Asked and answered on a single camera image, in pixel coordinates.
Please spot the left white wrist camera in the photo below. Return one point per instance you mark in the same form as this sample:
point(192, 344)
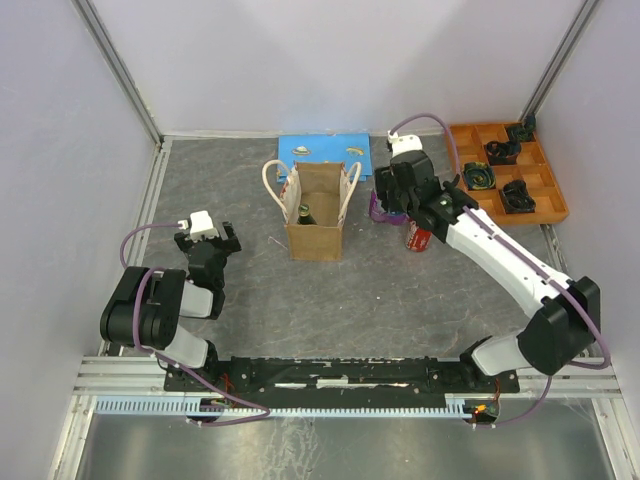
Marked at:
point(199, 226)

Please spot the teal rolled sock corner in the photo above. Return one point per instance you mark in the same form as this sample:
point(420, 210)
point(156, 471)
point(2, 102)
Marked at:
point(523, 131)

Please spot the red cola can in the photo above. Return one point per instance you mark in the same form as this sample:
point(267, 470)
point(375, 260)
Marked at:
point(416, 238)

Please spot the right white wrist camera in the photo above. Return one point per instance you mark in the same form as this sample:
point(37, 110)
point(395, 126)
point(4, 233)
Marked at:
point(400, 144)

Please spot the orange compartment tray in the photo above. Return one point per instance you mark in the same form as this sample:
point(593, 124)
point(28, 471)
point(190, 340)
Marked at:
point(531, 166)

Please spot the blue yellow rolled sock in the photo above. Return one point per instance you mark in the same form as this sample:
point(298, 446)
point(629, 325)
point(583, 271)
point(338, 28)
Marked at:
point(478, 176)

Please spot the black rolled sock lower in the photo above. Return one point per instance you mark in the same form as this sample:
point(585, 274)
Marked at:
point(516, 199)

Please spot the burlap canvas bag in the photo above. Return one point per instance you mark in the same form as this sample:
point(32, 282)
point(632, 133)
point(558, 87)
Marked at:
point(327, 188)

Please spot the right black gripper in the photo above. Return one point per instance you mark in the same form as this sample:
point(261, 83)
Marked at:
point(384, 182)

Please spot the black rolled sock upper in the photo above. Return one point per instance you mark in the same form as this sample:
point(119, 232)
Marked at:
point(502, 153)

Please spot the green topped dark can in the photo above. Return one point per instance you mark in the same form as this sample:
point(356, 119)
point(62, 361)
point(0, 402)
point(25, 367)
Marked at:
point(304, 215)

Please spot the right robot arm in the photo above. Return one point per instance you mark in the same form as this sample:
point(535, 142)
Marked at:
point(564, 313)

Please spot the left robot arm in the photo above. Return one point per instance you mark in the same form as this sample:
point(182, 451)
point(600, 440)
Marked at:
point(146, 305)

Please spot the black rolled sock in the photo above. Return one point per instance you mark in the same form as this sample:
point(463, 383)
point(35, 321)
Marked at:
point(516, 199)
point(502, 153)

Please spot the purple soda can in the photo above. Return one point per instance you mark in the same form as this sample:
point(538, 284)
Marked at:
point(373, 210)
point(395, 219)

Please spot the aluminium frame rail front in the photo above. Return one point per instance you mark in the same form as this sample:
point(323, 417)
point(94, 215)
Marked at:
point(141, 376)

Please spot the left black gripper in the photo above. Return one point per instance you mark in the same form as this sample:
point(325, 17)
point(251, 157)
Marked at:
point(228, 245)

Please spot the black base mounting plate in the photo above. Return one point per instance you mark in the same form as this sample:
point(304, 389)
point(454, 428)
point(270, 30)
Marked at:
point(332, 384)

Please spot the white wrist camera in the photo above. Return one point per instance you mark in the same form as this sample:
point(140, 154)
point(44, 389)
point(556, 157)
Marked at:
point(199, 226)
point(400, 144)

